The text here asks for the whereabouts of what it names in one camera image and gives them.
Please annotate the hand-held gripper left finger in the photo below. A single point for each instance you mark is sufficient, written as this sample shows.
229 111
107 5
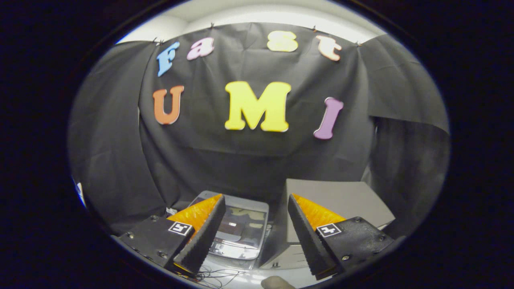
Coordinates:
202 237

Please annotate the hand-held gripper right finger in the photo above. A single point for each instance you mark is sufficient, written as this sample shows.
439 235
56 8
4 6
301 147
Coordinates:
309 241

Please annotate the grey washing machine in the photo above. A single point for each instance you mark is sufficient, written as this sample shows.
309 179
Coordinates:
237 263

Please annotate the beige cabinet with dark top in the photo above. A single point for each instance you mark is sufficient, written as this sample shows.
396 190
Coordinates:
345 200

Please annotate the black backdrop cloth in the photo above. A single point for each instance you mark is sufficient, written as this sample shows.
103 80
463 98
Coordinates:
249 156

